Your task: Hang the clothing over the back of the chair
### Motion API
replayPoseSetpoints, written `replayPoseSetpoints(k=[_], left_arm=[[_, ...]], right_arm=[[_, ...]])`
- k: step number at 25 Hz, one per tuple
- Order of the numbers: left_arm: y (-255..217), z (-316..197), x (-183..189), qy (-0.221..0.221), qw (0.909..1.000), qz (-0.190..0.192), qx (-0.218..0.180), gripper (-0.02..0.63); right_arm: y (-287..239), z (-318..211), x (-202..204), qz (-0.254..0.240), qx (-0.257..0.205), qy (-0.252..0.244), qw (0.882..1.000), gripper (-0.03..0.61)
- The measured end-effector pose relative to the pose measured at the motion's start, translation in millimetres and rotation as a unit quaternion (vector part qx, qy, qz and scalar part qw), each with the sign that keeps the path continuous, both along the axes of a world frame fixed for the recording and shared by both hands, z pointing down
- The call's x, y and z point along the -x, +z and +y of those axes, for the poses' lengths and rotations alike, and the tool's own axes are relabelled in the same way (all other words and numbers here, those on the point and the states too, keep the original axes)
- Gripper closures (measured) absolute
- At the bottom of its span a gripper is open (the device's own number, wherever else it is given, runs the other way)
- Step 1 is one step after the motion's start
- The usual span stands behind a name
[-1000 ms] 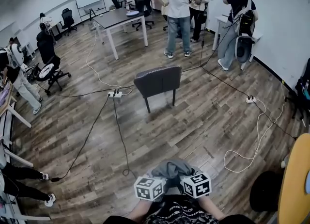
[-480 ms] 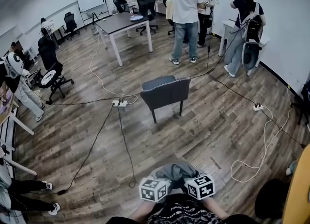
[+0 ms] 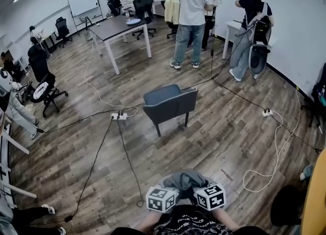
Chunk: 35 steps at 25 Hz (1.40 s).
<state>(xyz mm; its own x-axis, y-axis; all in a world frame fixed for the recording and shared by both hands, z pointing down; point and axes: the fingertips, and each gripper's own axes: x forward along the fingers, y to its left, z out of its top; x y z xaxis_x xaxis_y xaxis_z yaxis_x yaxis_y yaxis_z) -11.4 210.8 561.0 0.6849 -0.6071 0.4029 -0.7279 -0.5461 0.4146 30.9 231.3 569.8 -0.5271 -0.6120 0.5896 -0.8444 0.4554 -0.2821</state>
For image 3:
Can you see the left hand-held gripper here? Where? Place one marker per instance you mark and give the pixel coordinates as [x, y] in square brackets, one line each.
[161, 199]

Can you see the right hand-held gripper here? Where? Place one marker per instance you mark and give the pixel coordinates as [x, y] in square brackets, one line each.
[211, 197]

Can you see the grey clothing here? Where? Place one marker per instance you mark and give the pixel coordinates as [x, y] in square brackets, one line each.
[184, 180]

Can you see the dark grey upholstered chair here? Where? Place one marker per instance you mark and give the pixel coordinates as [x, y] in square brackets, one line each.
[173, 104]

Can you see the person's right forearm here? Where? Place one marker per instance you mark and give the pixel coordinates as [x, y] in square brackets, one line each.
[225, 218]

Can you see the person's left forearm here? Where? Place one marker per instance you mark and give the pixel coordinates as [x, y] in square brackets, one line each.
[150, 222]

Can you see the white and black office chair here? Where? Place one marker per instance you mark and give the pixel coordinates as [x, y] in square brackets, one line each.
[257, 59]

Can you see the black office chair with jacket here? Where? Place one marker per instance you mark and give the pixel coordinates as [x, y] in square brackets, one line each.
[40, 71]

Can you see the black mesh office chair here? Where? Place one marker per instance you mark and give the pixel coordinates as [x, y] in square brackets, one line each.
[143, 10]

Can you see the person's black printed shirt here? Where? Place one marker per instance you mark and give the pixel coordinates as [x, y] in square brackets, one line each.
[191, 220]

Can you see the black round stool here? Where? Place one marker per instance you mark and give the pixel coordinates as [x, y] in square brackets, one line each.
[289, 204]

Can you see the white power strip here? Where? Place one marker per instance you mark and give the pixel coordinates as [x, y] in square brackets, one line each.
[119, 116]
[267, 113]

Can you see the yellow fabric object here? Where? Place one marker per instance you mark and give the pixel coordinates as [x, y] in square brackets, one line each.
[315, 193]

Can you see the white desk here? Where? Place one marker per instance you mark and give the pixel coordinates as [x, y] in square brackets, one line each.
[233, 26]

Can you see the dark table with white legs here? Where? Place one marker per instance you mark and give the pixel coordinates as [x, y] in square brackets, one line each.
[114, 26]

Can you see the light blue plate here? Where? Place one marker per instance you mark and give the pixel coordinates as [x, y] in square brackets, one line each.
[133, 21]

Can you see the pale yellow garment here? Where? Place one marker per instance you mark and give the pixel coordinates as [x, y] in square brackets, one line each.
[171, 10]

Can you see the white rolling whiteboard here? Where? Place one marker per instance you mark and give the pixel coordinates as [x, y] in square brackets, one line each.
[82, 2]

